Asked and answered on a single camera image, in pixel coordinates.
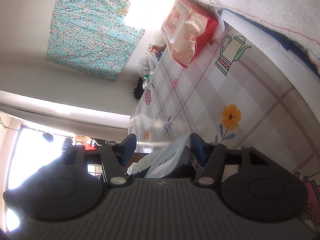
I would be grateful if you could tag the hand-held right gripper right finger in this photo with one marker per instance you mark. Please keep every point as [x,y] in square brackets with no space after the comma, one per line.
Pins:
[198,148]

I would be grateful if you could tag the pink wet wipes pack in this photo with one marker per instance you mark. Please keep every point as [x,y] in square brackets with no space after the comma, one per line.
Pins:
[182,37]

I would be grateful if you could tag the clear plastic bag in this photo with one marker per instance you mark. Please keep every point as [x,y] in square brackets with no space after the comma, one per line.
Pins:
[150,62]

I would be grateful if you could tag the teal floral curtain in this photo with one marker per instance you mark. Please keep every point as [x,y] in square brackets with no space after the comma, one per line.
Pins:
[87,30]

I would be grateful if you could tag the balcony clothes clutter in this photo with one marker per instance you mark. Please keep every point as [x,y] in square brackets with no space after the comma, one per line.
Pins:
[67,141]

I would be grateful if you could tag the white quilted blanket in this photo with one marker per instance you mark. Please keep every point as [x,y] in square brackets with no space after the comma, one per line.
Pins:
[262,2]

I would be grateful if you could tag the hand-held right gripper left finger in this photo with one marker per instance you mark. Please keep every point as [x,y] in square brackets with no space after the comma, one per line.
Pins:
[128,148]

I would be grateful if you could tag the checked printed bed mat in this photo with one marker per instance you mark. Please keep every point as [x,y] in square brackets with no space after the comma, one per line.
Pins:
[200,92]

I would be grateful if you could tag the black cloth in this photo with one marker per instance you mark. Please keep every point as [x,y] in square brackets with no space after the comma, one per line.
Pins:
[138,90]

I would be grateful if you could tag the white printed packet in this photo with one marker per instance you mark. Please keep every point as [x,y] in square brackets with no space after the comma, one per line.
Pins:
[166,160]

